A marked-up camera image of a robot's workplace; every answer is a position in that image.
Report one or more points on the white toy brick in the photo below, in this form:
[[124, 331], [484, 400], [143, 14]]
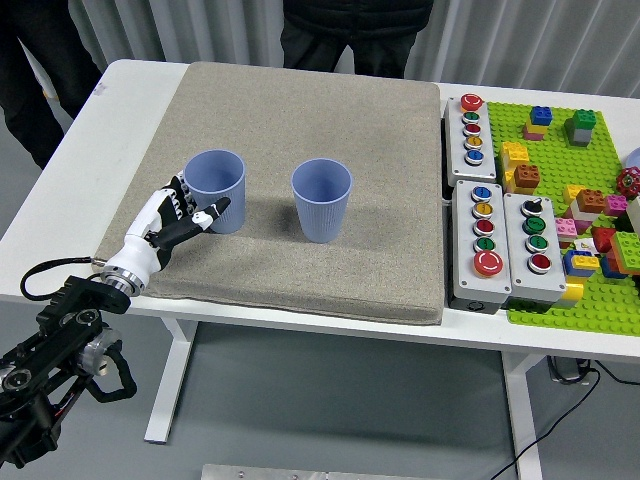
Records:
[[585, 215]]

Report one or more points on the light blue plate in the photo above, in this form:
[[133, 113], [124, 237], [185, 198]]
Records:
[[634, 159]]

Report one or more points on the grey toy brick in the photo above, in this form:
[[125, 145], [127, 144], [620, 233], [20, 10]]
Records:
[[579, 136]]

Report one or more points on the blue toy brick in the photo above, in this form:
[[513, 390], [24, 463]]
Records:
[[570, 265], [610, 270], [542, 116]]

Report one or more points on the white box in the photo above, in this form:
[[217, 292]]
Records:
[[635, 215]]

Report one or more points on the red valve handwheel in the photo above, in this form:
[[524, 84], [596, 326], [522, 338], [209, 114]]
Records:
[[629, 181]]

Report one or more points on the pink toy brick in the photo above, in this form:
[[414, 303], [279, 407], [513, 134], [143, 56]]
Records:
[[566, 227], [531, 135]]

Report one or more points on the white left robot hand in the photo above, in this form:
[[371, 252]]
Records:
[[142, 247]]

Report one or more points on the grey power adapter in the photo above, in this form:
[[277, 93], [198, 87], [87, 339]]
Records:
[[565, 370]]

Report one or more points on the large green toy brick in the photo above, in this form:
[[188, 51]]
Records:
[[627, 246]]

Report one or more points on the green studded baseplate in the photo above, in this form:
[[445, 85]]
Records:
[[555, 160]]

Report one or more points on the blue ribbed plastic cup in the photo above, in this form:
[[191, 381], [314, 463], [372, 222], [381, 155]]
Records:
[[322, 210], [220, 175]]

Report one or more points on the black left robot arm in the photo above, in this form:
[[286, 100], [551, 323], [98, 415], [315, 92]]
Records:
[[65, 320]]

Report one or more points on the white printed toy tile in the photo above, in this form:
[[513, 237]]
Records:
[[584, 245]]

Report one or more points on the grey-brown mat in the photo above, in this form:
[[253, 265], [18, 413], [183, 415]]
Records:
[[300, 115]]

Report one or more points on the grey five-button control box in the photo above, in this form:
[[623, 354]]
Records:
[[462, 235], [462, 150]]

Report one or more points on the grey selector switch control box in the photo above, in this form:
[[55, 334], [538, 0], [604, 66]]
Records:
[[515, 240]]

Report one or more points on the magenta toy brick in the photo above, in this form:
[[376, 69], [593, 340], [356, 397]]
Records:
[[616, 205]]

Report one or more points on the grey-white curtain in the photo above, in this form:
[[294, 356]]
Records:
[[500, 40]]

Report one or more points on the orange toy brick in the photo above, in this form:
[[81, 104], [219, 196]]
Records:
[[627, 267]]

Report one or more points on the brown toy brick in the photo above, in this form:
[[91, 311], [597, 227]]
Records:
[[591, 200], [527, 176]]

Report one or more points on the red toy brick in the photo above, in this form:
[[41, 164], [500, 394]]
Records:
[[604, 240]]

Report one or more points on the yellow round toy brick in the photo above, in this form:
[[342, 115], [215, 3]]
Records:
[[574, 290]]

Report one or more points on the white table leg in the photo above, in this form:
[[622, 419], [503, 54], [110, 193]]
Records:
[[522, 415], [170, 380]]

